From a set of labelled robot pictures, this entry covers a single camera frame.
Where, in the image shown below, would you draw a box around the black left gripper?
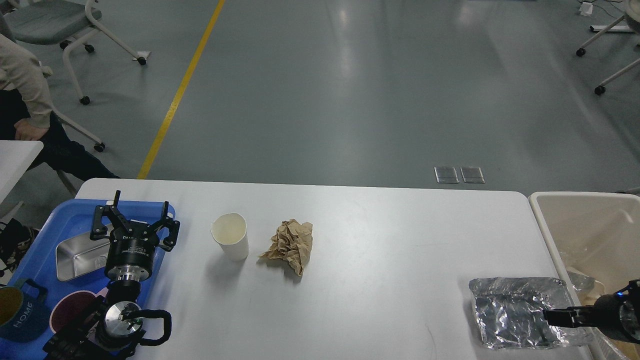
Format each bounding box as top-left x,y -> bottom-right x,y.
90,190 -> 181,281

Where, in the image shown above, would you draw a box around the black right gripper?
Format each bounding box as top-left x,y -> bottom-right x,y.
542,294 -> 640,344

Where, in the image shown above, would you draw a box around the metal rectangular tin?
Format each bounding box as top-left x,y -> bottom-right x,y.
55,232 -> 110,282

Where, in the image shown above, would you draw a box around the aluminium foil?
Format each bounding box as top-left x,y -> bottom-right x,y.
468,276 -> 594,350

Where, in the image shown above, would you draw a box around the white paper cup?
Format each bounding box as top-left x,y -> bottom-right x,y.
210,212 -> 249,261

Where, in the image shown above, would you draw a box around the pink mug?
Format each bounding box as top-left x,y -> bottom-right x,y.
49,287 -> 108,334

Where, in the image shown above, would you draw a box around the brown paper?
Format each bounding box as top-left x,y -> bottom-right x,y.
258,218 -> 313,277

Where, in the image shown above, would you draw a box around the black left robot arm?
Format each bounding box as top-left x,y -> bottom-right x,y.
43,190 -> 180,360

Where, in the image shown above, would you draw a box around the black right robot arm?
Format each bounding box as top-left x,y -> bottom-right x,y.
542,279 -> 640,344

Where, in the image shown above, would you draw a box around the person's hand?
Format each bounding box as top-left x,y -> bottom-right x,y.
13,118 -> 50,141

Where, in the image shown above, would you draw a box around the beige waste bin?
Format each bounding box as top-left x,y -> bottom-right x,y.
528,191 -> 640,360

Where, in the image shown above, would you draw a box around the white side table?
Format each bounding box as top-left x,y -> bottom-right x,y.
0,140 -> 43,202

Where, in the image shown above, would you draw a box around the dark blue mug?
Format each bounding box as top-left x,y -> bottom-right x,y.
0,278 -> 51,343

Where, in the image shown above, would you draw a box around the person in beige sweater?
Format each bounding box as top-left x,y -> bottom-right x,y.
0,35 -> 118,182

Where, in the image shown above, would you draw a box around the floor socket plate right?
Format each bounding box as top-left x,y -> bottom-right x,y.
460,166 -> 486,184

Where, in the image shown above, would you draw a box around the floor socket plate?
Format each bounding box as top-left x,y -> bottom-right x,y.
460,166 -> 486,184
434,166 -> 460,184

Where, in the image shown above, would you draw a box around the floor socket plate left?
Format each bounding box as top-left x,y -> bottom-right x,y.
434,166 -> 460,184

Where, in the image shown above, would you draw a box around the grey office chair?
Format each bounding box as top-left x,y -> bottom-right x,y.
4,0 -> 147,106

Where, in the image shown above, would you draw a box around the white chair base right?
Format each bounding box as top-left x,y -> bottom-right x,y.
575,0 -> 640,96

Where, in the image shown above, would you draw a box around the black cables at left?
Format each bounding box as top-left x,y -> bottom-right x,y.
0,217 -> 41,276

